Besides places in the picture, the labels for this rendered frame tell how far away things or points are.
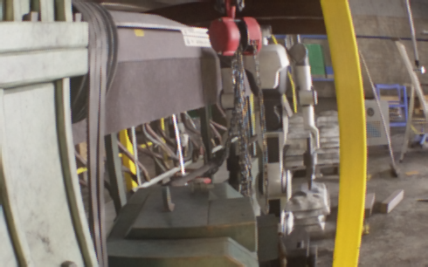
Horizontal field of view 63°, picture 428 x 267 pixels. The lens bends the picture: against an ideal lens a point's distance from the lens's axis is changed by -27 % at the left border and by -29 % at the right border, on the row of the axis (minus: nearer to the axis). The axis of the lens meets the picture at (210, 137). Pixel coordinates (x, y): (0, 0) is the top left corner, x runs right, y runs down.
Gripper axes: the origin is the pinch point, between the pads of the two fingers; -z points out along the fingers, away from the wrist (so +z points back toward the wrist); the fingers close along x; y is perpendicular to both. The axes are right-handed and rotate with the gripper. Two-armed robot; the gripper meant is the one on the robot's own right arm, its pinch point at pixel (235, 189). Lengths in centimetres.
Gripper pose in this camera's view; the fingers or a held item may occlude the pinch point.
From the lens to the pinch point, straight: 264.8
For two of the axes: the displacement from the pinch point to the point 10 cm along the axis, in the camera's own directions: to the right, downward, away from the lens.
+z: -0.4, -10.0, 0.6
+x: -2.4, -0.5, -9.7
